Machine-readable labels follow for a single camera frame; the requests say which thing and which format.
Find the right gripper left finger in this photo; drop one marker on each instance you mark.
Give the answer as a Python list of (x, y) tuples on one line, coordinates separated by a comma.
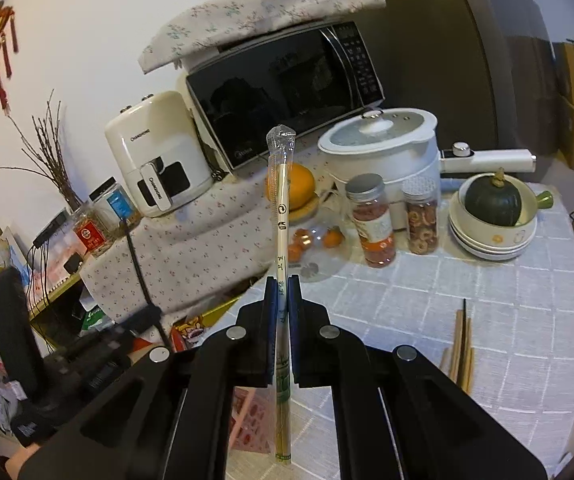
[(230, 365)]

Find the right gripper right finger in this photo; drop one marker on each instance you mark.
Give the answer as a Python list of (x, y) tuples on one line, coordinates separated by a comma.
[(326, 355)]

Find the pink utensil basket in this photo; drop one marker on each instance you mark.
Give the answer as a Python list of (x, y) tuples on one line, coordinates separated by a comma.
[(252, 422)]

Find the long black chopstick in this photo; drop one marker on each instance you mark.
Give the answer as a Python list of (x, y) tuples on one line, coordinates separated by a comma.
[(465, 348)]

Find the bamboo chopstick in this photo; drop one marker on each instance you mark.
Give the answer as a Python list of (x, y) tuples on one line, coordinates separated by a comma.
[(281, 142)]

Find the person's left hand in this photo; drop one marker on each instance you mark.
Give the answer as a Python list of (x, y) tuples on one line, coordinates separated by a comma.
[(14, 463)]

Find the yellow cardboard snack box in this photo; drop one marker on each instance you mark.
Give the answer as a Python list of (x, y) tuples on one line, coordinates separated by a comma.
[(185, 334)]

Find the floral patterned cloth cover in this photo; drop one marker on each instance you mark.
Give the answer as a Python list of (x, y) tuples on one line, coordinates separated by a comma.
[(183, 260)]

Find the glass jar with kumquats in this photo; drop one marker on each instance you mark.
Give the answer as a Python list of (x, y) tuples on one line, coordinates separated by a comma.
[(318, 246)]

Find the jar of red snacks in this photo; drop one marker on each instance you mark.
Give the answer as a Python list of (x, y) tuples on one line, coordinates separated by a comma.
[(371, 217)]

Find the large orange fruit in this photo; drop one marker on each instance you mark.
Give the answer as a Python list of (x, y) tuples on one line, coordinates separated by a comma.
[(301, 186)]

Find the clear container blue label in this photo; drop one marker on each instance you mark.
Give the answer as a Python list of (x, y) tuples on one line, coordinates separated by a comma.
[(114, 207)]

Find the grey checked tablecloth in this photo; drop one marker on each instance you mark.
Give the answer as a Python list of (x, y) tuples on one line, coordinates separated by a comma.
[(523, 322)]

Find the white electric pot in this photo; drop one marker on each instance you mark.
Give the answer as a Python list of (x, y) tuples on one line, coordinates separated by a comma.
[(399, 143)]

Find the white small appliance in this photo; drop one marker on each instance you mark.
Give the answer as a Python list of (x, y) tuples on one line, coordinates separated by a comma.
[(157, 149)]

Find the dark green pumpkin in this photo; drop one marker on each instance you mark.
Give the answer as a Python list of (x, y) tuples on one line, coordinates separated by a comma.
[(494, 199)]

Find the dried twig bundle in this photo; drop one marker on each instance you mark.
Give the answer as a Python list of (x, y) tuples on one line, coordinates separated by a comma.
[(46, 155)]

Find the black microwave oven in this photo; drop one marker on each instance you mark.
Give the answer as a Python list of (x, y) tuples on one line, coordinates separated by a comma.
[(304, 77)]

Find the floral cloth on microwave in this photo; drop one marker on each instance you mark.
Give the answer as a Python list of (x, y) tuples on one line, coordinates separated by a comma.
[(217, 23)]

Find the jar of ring snacks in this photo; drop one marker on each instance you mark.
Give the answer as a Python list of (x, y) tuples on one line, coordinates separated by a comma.
[(421, 197)]

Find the cream bowl green handle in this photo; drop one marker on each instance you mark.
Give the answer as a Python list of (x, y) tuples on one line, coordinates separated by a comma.
[(502, 236)]

